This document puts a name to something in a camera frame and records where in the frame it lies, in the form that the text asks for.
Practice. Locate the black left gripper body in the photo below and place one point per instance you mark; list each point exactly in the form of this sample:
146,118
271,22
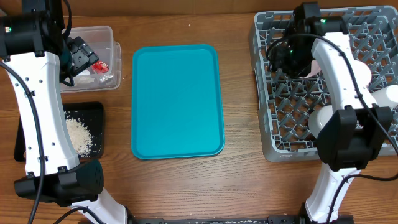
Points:
83,56

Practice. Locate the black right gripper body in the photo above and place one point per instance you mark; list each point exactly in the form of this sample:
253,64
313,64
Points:
297,59

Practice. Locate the red snack wrapper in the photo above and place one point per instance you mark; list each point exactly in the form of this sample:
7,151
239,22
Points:
100,67

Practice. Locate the white napkin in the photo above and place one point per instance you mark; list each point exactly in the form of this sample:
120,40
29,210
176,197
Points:
84,78

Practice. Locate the white round plate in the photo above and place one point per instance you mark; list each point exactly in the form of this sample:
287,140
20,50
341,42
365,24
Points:
314,69

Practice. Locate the grey green bowl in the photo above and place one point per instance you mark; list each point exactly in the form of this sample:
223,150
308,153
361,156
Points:
319,118

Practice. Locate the white round bowl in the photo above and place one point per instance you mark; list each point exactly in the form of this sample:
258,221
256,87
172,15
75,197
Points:
362,74

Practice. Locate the white rice pile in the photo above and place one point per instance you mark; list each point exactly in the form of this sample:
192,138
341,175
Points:
80,137

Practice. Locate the white paper cup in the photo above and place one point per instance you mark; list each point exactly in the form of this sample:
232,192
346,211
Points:
387,96

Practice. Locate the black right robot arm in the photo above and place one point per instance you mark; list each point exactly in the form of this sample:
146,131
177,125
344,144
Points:
358,126

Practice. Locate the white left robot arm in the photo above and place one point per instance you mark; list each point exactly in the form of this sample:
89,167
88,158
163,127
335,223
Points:
39,55

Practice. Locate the clear plastic bin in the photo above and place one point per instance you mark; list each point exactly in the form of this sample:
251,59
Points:
105,74

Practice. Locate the grey dish rack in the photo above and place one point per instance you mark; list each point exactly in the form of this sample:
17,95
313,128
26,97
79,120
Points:
285,105

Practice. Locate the black plastic tray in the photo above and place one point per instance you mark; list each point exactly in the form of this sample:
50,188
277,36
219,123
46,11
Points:
91,114

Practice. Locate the teal plastic tray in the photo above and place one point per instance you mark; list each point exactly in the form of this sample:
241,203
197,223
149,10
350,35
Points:
176,108

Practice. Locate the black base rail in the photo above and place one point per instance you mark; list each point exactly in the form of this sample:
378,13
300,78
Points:
273,219

